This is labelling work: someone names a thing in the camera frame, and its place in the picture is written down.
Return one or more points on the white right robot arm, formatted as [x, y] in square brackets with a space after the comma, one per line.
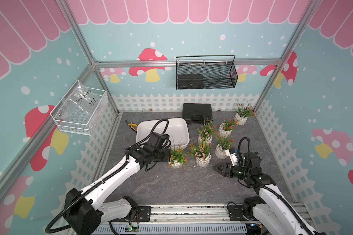
[269, 206]

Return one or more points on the white plastic storage box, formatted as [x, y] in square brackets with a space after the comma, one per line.
[177, 130]

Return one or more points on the red flower pot rear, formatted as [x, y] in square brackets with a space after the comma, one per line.
[225, 129]

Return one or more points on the black wire mesh basket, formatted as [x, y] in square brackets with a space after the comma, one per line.
[219, 71]

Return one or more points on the yellow handled pliers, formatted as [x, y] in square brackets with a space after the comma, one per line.
[132, 125]

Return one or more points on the black plastic tool case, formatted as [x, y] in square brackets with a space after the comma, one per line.
[196, 112]

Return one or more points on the pink flower pot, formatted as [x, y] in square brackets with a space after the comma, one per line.
[202, 154]
[206, 132]

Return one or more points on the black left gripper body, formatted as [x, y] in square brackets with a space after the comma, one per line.
[162, 155]

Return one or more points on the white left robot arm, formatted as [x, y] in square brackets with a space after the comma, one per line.
[85, 210]

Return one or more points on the orange flower pot front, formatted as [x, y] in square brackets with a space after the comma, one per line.
[178, 158]

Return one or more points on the black box in basket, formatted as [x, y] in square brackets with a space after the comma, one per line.
[190, 81]

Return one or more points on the pink flower pot front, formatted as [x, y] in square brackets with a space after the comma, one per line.
[202, 154]

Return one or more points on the clear acrylic wall bin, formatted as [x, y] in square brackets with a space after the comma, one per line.
[80, 110]

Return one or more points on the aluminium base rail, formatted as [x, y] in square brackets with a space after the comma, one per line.
[188, 219]

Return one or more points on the grass pot far corner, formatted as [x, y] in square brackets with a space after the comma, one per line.
[243, 111]

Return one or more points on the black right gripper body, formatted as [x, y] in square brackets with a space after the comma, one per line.
[237, 172]

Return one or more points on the orange flower pot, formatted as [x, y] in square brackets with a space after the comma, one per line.
[223, 144]
[178, 158]

